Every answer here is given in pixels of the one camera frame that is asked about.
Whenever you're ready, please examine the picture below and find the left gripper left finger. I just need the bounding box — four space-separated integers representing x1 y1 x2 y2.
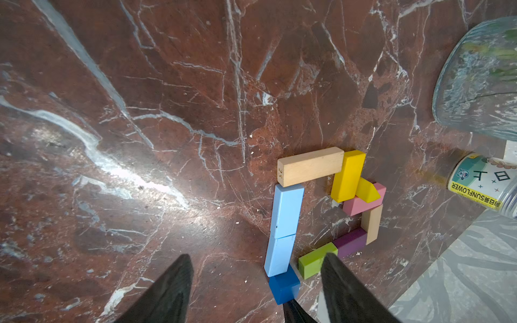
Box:
116 254 194 322

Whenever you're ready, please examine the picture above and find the yellow rectangular block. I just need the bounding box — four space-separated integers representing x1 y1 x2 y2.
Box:
331 150 366 203

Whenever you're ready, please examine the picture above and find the yellow triangular block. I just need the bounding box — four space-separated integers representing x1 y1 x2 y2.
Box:
355 178 380 203

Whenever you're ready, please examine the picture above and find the light blue slanted block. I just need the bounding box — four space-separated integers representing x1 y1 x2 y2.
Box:
264 234 296 277

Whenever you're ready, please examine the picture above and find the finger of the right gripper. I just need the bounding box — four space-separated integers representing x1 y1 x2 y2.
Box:
283 300 316 323

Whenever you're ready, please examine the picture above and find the lime green block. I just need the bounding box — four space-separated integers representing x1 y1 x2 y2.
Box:
298 242 338 280

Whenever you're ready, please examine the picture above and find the blue glass vase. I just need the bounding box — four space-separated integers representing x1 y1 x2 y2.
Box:
432 16 516 141

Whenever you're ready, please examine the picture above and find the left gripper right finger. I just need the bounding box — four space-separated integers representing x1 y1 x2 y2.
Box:
320 253 399 323

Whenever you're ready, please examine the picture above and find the small green tin can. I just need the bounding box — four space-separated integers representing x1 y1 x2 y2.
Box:
447 153 516 219

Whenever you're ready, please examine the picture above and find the pink rectangular block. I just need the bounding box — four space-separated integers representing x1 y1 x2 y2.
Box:
342 183 386 217

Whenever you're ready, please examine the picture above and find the natural wood block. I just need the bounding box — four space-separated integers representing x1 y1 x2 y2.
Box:
277 147 345 187
361 205 383 244

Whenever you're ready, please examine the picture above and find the purple block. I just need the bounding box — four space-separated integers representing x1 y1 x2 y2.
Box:
333 227 367 258

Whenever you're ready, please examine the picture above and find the dark blue cube block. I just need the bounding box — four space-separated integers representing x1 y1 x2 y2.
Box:
269 265 300 305

